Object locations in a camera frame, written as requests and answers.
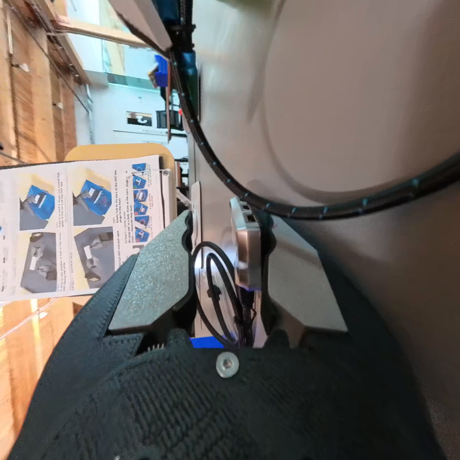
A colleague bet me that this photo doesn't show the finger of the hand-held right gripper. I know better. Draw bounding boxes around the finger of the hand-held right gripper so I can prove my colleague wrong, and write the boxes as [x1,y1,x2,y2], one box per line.
[108,0,174,55]

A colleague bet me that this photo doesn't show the small blue crate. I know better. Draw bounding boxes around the small blue crate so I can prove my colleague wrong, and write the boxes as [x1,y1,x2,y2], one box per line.
[155,54,169,88]

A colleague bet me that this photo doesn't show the printed instruction sheet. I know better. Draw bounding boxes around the printed instruction sheet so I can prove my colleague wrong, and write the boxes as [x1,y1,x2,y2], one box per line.
[0,155,166,302]

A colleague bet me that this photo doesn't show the brushed metal hub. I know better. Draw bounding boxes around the brushed metal hub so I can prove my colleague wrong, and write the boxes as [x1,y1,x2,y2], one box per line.
[229,196,266,292]

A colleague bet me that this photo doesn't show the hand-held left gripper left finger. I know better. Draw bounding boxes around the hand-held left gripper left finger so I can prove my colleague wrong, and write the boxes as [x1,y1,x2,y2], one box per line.
[107,209,198,333]

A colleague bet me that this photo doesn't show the blue storage bin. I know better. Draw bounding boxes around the blue storage bin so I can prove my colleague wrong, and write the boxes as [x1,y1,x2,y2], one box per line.
[190,336,234,349]

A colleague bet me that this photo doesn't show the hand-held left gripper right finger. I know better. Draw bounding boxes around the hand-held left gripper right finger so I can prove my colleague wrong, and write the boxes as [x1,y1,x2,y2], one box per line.
[259,214,349,348]

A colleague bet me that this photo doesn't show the black braided cable green plugs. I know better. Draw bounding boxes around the black braided cable green plugs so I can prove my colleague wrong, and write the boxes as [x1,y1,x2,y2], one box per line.
[163,0,460,220]

